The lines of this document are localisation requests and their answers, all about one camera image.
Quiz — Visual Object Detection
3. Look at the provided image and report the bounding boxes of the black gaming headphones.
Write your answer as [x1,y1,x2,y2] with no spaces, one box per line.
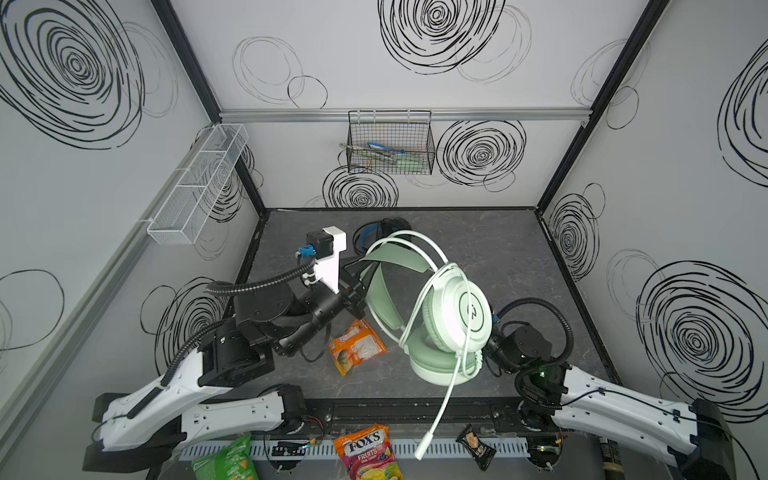
[352,217,411,255]

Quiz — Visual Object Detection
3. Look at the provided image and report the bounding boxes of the mint green headphones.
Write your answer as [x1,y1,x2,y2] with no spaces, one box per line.
[364,230,492,460]

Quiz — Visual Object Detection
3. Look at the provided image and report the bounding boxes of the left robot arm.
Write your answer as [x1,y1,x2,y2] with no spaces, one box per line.
[83,258,377,474]

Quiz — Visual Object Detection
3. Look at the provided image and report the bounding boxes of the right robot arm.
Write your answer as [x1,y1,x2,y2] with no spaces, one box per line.
[483,297,746,479]

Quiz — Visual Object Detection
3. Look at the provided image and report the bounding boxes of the orange snack bag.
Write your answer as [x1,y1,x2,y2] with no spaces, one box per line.
[328,319,387,376]

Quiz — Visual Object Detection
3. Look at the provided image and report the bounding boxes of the green brush in basket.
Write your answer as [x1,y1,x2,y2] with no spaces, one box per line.
[339,143,425,173]

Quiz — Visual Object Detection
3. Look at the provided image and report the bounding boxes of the blue tool in basket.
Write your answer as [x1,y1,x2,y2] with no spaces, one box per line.
[368,142,404,156]

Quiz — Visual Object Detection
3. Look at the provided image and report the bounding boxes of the Fox's fruits candy bag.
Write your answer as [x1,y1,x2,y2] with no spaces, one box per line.
[334,424,404,480]

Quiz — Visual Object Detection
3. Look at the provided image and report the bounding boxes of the green snack bag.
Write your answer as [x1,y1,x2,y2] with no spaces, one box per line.
[191,435,259,480]

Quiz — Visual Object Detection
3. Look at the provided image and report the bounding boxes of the small dark snack packet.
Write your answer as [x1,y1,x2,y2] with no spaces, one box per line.
[456,424,497,472]

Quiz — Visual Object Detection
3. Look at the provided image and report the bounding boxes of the dark cylindrical roll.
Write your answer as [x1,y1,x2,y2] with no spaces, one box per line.
[598,437,626,480]

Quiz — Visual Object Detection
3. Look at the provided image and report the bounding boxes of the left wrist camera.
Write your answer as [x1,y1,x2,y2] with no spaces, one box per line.
[299,226,347,293]

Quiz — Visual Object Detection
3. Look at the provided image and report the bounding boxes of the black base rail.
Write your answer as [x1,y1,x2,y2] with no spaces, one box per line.
[170,397,652,436]

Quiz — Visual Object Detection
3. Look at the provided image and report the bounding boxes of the black wire wall basket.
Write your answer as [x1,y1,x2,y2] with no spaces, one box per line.
[343,109,436,176]

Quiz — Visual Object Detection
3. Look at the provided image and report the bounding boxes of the white slotted cable duct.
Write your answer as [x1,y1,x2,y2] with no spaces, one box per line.
[179,437,530,462]

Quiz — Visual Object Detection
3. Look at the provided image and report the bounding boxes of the white mesh wall shelf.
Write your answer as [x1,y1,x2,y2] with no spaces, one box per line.
[147,123,248,246]

